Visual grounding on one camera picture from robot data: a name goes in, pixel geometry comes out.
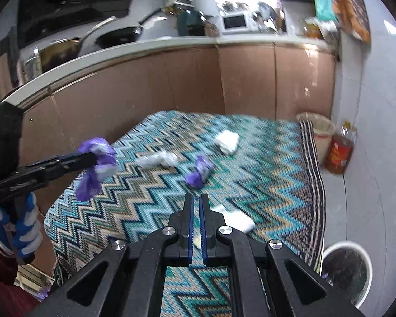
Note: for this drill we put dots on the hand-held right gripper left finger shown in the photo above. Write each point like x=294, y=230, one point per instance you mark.
x=191, y=231

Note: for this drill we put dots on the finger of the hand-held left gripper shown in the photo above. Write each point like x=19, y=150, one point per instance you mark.
x=72, y=163

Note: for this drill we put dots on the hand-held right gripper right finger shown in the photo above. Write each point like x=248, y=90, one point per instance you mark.
x=202, y=231

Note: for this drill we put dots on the purple plastic bag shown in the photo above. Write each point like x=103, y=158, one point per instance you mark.
x=199, y=171
x=95, y=175

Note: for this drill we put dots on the white tissue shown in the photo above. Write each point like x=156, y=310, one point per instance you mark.
x=227, y=142
x=239, y=219

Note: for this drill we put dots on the white plastic bag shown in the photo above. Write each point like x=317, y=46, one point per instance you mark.
x=160, y=159

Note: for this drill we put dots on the white round trash bin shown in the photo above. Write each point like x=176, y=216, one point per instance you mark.
x=346, y=270

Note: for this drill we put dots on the person's left forearm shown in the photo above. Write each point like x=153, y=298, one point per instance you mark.
x=3, y=280

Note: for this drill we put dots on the person's left hand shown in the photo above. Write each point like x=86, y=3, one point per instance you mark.
x=28, y=234

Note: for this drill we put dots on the zigzag patterned tablecloth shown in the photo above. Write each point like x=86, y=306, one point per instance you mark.
x=250, y=185

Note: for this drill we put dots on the glass pitcher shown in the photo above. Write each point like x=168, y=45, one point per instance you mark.
x=31, y=66

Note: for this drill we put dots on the black wok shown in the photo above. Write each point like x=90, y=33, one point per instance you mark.
x=115, y=36

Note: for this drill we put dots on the black range hood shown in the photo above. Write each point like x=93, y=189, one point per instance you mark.
x=69, y=3

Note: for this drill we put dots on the woven wastebasket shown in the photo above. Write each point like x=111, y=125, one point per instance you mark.
x=320, y=128

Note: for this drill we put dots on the white kitchen countertop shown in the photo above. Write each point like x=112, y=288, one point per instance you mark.
x=171, y=41

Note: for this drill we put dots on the cooking oil bottle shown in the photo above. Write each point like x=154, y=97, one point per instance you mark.
x=340, y=152

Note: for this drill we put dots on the green countertop appliance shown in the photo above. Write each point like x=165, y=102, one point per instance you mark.
x=189, y=23

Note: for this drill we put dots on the small brown box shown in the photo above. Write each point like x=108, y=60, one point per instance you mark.
x=212, y=29

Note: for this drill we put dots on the white microwave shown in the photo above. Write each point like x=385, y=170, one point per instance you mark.
x=237, y=22

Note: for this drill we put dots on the blue grey cloth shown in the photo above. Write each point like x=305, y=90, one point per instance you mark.
x=265, y=10

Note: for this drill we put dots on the yellow packet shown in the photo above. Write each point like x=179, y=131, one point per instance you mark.
x=312, y=29

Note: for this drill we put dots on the teal plastic bag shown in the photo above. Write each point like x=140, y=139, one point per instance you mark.
x=325, y=3

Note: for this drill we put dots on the orange floral apron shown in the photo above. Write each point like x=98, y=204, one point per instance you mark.
x=353, y=10

